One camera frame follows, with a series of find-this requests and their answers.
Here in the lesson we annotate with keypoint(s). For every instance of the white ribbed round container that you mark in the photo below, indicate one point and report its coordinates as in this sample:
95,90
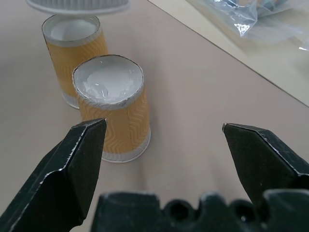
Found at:
77,5

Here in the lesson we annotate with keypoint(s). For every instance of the orange wavy paper cup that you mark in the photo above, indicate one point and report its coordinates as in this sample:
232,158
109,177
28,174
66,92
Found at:
72,48
120,106

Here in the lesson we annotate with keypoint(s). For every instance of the clear plastic bag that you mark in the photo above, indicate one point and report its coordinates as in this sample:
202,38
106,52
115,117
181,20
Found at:
256,17

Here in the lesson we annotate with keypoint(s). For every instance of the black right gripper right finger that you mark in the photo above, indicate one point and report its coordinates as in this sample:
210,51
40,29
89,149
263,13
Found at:
263,162

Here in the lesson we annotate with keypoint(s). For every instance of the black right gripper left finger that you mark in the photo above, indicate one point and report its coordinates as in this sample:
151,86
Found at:
50,183

